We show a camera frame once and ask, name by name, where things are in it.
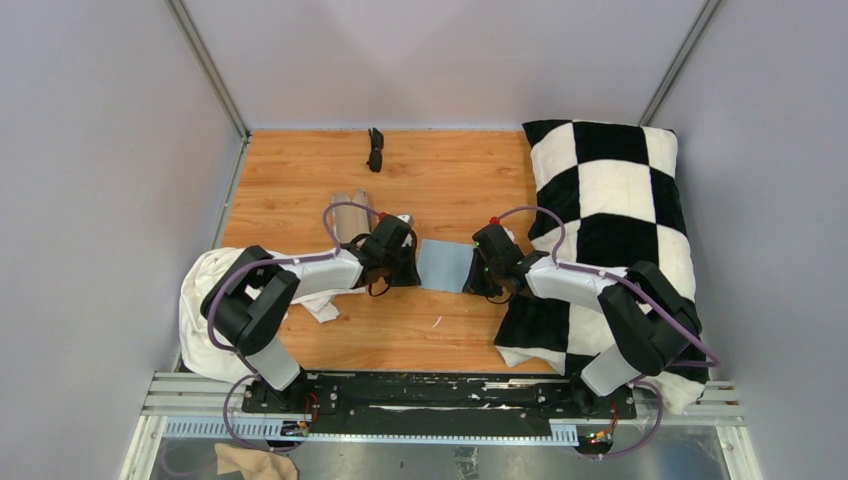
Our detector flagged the blue cleaning cloth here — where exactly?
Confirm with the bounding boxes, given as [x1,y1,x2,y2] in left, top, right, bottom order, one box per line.
[417,239,473,293]

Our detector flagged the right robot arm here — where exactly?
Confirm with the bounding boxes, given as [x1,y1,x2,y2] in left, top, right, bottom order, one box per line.
[472,223,707,418]

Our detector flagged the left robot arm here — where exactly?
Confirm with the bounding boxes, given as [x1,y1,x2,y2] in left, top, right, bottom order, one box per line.
[200,213,417,413]

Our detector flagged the black sunglasses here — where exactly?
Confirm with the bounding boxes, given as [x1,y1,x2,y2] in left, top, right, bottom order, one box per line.
[367,128,385,173]

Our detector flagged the black white checkered pillow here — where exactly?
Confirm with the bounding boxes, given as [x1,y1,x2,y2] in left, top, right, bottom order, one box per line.
[494,119,696,374]

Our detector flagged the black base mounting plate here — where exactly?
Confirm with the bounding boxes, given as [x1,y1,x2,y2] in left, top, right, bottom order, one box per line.
[243,370,633,428]

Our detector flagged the white crumpled cloth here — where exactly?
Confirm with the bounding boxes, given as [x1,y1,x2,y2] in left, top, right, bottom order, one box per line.
[178,247,365,390]

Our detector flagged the beige cloth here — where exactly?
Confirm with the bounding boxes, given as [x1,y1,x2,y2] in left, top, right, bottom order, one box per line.
[214,443,299,480]

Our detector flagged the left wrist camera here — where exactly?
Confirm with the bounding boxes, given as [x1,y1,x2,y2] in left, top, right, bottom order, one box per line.
[397,214,415,231]

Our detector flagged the aluminium frame rail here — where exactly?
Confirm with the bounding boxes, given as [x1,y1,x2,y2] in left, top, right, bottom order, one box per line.
[142,376,745,446]

